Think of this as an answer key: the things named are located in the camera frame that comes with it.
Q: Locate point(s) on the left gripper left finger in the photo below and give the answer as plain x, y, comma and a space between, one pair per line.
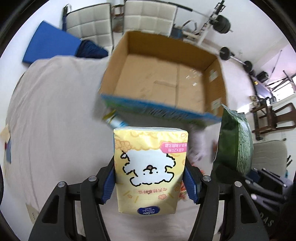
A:
57, 219

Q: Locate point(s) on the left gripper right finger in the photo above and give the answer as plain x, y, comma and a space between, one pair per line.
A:
241, 219

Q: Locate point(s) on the green snack bag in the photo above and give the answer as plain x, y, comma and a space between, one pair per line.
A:
235, 144

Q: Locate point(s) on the lilac plush towel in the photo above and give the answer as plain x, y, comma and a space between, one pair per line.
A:
196, 145

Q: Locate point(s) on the yellow tissue pack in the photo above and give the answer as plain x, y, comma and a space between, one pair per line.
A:
149, 165

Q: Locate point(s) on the grey chair seat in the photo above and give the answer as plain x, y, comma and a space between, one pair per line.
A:
271, 155

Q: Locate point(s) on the dark wooden chair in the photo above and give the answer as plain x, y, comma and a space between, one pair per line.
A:
280, 119

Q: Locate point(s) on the grey table cloth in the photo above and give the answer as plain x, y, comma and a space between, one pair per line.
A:
57, 134

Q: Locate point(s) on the blue wafer packet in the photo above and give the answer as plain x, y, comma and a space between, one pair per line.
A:
113, 119

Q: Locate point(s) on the open cardboard box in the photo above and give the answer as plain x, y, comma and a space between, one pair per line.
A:
156, 75

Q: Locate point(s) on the dark blue cloth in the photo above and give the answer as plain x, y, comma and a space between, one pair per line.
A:
88, 49

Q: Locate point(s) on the blue mat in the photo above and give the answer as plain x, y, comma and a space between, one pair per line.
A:
49, 41

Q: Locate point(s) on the barbell weight rack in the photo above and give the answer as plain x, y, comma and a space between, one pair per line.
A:
218, 23

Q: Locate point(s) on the white padded chair left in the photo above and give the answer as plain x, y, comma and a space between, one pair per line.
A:
92, 23

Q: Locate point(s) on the white padded chair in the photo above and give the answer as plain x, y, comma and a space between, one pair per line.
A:
154, 17
92, 23

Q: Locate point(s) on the white padded chair right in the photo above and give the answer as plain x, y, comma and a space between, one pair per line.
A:
154, 17

